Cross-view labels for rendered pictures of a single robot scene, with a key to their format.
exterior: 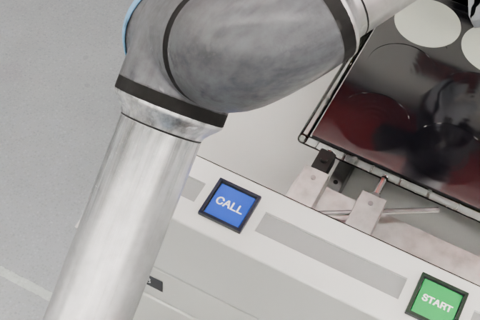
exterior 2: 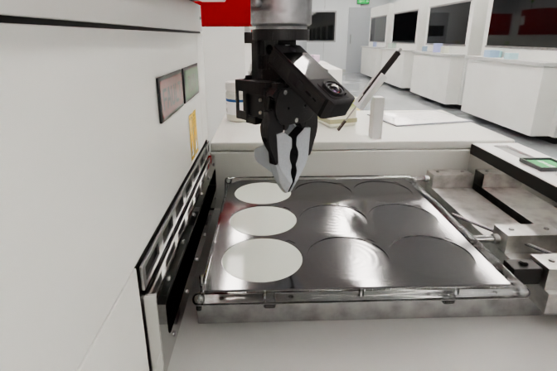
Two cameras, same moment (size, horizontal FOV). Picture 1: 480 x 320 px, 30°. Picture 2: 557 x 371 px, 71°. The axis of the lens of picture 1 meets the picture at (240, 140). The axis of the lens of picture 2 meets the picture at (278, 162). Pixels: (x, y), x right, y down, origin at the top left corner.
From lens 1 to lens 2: 133 cm
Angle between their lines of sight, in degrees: 89
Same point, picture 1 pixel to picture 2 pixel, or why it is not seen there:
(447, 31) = (263, 244)
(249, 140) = not seen: outside the picture
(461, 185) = (420, 208)
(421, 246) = (483, 221)
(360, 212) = (526, 231)
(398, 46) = (318, 267)
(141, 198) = not seen: outside the picture
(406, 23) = (278, 270)
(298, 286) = not seen: outside the picture
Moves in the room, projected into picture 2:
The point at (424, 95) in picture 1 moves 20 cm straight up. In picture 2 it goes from (361, 238) to (372, 92)
